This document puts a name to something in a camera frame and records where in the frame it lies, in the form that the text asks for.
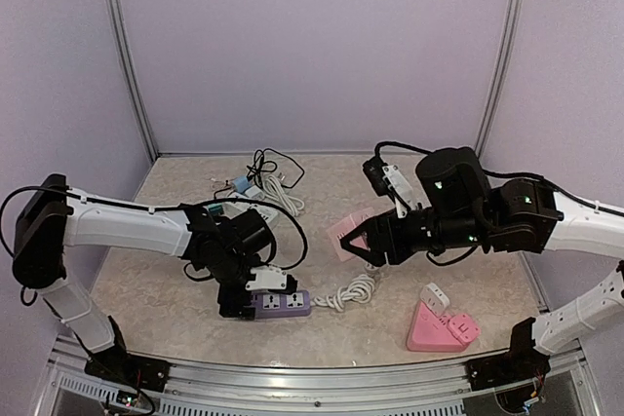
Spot pink triangular power strip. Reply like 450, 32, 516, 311
406, 301, 473, 353

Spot aluminium frame post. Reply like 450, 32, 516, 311
105, 0, 160, 163
474, 0, 524, 158

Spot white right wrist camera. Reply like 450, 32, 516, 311
363, 156, 416, 218

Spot pink plug adapter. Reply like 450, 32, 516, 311
448, 313, 481, 346

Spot purple power strip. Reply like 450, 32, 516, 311
252, 290, 312, 320

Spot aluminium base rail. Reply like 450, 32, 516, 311
46, 332, 601, 416

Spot black cable bundle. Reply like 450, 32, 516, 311
246, 146, 306, 192

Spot aluminium frame post left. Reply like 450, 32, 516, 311
105, 0, 160, 163

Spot teal adapter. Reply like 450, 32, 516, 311
206, 203, 225, 216

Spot light blue adapter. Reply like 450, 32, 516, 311
231, 175, 252, 194

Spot aluminium frame post right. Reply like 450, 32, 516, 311
474, 0, 524, 158

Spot white thick cable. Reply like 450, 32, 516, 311
262, 175, 305, 218

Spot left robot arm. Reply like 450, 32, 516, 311
1, 173, 297, 382

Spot white power strip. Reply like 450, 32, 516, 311
224, 192, 280, 228

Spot white plug adapter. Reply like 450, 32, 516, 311
420, 283, 450, 317

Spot pink cube socket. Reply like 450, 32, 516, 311
325, 207, 376, 262

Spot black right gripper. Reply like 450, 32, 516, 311
341, 207, 489, 267

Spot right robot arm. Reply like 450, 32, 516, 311
340, 141, 623, 267

